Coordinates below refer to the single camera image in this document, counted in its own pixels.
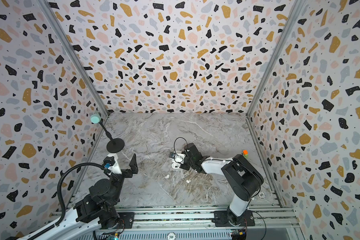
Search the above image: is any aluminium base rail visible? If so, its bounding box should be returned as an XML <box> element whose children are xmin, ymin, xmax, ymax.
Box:
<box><xmin>68</xmin><ymin>203</ymin><xmax>302</xmax><ymax>240</ymax></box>

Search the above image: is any aluminium corner frame post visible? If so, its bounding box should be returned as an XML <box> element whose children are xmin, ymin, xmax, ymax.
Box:
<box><xmin>246</xmin><ymin>0</ymin><xmax>307</xmax><ymax>118</ymax></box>
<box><xmin>36</xmin><ymin>1</ymin><xmax>109</xmax><ymax>119</ymax></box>

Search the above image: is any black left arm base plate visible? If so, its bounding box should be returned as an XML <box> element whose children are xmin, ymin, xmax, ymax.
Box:
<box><xmin>107</xmin><ymin>212</ymin><xmax>135</xmax><ymax>232</ymax></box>

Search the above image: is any aluminium corner frame post right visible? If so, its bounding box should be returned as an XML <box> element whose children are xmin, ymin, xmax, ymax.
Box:
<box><xmin>246</xmin><ymin>0</ymin><xmax>307</xmax><ymax>118</ymax></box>

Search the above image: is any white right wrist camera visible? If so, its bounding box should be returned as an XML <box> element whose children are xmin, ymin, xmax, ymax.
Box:
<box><xmin>169</xmin><ymin>151</ymin><xmax>186</xmax><ymax>164</ymax></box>

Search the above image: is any black corrugated cable hose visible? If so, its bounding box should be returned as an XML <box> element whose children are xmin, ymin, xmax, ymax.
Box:
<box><xmin>26</xmin><ymin>162</ymin><xmax>107</xmax><ymax>240</ymax></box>

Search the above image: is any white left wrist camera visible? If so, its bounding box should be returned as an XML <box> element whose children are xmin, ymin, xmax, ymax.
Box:
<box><xmin>104</xmin><ymin>153</ymin><xmax>122</xmax><ymax>175</ymax></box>

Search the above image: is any aluminium corner frame post left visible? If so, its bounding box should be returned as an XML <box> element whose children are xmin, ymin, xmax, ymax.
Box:
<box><xmin>36</xmin><ymin>1</ymin><xmax>109</xmax><ymax>119</ymax></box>

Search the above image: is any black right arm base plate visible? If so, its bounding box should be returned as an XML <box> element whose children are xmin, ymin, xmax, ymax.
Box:
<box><xmin>212</xmin><ymin>210</ymin><xmax>255</xmax><ymax>228</ymax></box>

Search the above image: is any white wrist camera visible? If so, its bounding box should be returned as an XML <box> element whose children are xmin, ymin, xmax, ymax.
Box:
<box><xmin>169</xmin><ymin>151</ymin><xmax>186</xmax><ymax>164</ymax></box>
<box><xmin>104</xmin><ymin>153</ymin><xmax>122</xmax><ymax>175</ymax></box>

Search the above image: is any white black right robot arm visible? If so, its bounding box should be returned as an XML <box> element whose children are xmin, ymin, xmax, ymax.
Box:
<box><xmin>169</xmin><ymin>143</ymin><xmax>264</xmax><ymax>226</ymax></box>

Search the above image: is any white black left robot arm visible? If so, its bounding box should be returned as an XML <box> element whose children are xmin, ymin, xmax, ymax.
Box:
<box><xmin>23</xmin><ymin>154</ymin><xmax>139</xmax><ymax>240</ymax></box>

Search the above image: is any black stand with green ball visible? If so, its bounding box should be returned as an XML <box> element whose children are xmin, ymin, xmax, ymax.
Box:
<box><xmin>90</xmin><ymin>113</ymin><xmax>125</xmax><ymax>154</ymax></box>

